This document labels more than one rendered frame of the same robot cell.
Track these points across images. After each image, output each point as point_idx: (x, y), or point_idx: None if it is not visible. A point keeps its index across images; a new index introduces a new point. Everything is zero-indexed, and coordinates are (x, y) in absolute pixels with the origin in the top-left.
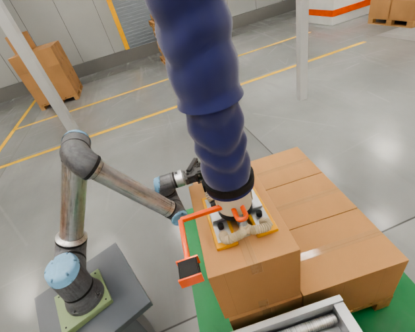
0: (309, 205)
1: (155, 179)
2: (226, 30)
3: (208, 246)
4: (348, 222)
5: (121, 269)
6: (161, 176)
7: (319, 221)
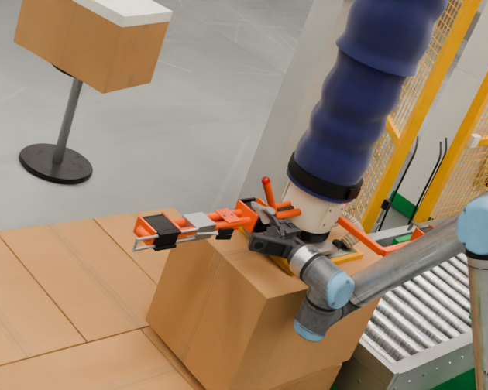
0: (98, 262)
1: (345, 275)
2: None
3: (362, 266)
4: (128, 233)
5: None
6: (335, 269)
7: (133, 259)
